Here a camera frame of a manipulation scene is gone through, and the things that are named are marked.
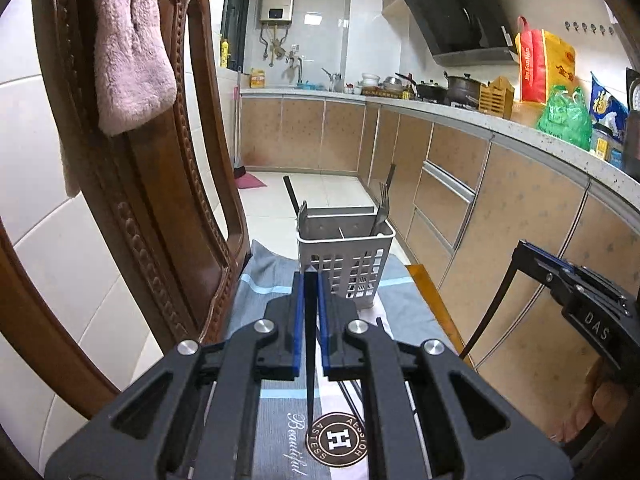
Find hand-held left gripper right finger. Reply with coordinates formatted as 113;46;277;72
317;272;573;480

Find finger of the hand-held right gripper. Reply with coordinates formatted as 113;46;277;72
511;249;581;306
519;240;588;275

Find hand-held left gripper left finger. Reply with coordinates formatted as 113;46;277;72
45;271;307;480

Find grey perforated utensil holder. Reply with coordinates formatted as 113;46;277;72
296;200;397;310

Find steel fork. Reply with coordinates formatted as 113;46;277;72
370;182;392;237

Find person's right hand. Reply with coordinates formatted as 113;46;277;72
564;379;620;445

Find beige kitchen base cabinets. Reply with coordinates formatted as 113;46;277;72
239;95;640;441

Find blue grey printed cloth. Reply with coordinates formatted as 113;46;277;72
220;240;461;480

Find speckled kitchen countertop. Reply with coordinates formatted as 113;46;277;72
240;85;640;206

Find green plastic bag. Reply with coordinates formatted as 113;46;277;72
537;85;593;150

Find black countertop appliance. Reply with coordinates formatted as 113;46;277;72
622;67;640;181

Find blue snack bag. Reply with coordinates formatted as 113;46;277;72
590;71;629;142

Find wooden slatted utensil box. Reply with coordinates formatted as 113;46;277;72
479;76;516;120

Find black cooking pot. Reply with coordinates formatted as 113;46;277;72
444;72;489;107

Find red and yellow bag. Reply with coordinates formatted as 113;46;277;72
515;16;576;107

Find black wok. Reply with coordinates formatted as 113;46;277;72
395;72;448;102

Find carved wooden chair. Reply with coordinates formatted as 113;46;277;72
0;0;476;421

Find black range hood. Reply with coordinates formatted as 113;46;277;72
402;0;521;67

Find pink fluffy towel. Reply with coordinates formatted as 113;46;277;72
62;0;178;198

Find dark window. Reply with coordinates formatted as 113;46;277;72
222;0;253;73

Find mop handle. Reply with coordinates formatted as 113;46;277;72
232;87;246;168

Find row of wall hooks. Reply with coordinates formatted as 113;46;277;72
565;20;618;36

